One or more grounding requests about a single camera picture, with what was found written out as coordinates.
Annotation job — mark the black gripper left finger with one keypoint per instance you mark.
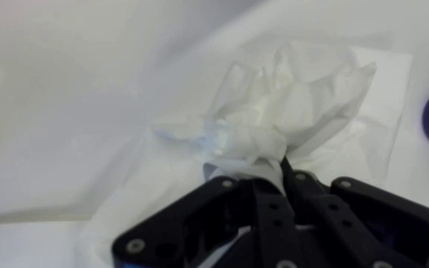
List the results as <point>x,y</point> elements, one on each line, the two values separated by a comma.
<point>252,213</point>

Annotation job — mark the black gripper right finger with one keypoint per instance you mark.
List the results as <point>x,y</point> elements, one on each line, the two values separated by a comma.
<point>369,227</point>

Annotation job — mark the white paper towel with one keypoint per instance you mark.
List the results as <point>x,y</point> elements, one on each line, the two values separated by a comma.
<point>326,109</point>

